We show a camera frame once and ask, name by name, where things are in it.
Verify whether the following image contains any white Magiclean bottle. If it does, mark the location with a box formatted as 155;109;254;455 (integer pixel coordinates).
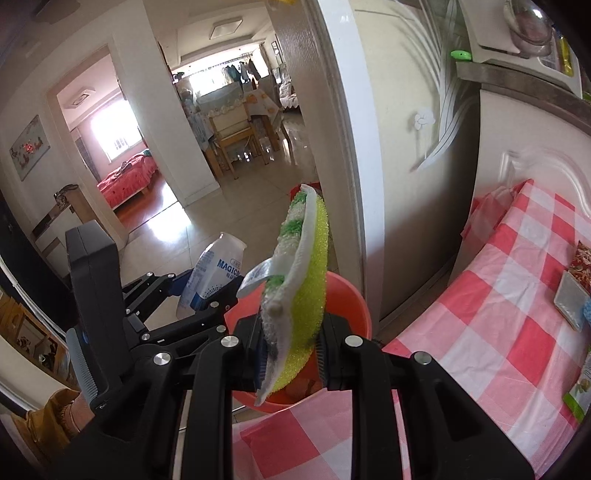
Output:
176;232;246;320

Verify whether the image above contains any green striped cleaning cloth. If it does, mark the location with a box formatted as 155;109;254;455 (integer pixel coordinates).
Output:
238;184;329;406

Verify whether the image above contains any white kitchen cabinet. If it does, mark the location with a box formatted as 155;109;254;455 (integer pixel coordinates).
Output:
450;62;591;282

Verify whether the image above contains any red checkered tablecloth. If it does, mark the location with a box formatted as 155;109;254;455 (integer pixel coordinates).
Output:
232;181;590;479

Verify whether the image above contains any red plastic bucket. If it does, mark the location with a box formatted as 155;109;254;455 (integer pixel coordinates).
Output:
224;271;373;413

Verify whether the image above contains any red bed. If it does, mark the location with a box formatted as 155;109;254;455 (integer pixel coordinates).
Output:
97;153;158;209

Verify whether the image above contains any small silver foil packet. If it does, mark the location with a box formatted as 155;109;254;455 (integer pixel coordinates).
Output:
553;271;590;332

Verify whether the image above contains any wooden dining chair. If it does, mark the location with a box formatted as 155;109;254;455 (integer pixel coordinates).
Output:
207;99;269;179

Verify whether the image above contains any frosted glass sliding door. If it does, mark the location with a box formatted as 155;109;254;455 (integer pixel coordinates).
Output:
315;1;480;321

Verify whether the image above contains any green clip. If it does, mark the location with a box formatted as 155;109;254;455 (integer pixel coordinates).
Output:
450;50;473;62

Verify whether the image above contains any white dish rack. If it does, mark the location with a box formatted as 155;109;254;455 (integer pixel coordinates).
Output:
460;0;583;98

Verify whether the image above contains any wall picture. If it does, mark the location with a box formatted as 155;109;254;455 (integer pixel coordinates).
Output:
9;115;50;181

